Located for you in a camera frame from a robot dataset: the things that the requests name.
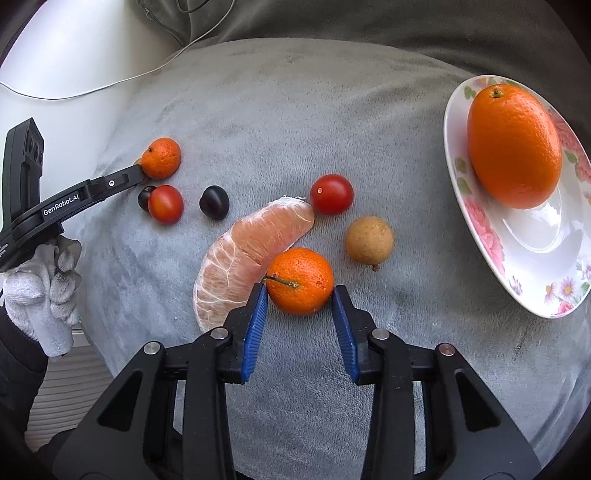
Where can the large orange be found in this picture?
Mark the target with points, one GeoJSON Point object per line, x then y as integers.
{"type": "Point", "coordinates": [515, 147]}

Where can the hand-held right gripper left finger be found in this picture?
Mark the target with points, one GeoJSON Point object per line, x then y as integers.
{"type": "Point", "coordinates": [256, 332]}

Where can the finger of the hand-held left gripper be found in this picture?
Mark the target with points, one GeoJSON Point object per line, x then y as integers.
{"type": "Point", "coordinates": [111, 183]}

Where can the brown longan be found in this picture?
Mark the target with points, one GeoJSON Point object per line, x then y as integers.
{"type": "Point", "coordinates": [369, 240]}

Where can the mandarin with stem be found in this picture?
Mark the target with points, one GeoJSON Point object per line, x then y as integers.
{"type": "Point", "coordinates": [302, 281]}

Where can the white floral plate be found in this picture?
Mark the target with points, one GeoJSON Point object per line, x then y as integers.
{"type": "Point", "coordinates": [535, 244]}

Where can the person's left forearm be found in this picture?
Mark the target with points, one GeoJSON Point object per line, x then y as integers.
{"type": "Point", "coordinates": [18, 364]}

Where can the grey ribbed panel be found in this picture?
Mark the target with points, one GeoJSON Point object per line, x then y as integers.
{"type": "Point", "coordinates": [69, 383]}

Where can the person's left hand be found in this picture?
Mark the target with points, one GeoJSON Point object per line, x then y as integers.
{"type": "Point", "coordinates": [41, 295]}

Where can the small mandarin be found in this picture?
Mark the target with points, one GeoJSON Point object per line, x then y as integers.
{"type": "Point", "coordinates": [161, 158]}

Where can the garlic bulb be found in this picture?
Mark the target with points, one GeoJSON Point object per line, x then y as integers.
{"type": "Point", "coordinates": [240, 258]}

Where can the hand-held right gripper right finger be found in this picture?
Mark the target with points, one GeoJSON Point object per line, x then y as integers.
{"type": "Point", "coordinates": [344, 332]}

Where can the red cherry tomato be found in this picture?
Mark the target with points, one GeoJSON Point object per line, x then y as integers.
{"type": "Point", "coordinates": [166, 205]}
{"type": "Point", "coordinates": [331, 194]}

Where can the dark grey blanket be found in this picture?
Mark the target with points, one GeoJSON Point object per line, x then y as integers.
{"type": "Point", "coordinates": [392, 23]}

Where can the dark purple plum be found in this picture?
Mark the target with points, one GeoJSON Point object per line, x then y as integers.
{"type": "Point", "coordinates": [214, 202]}

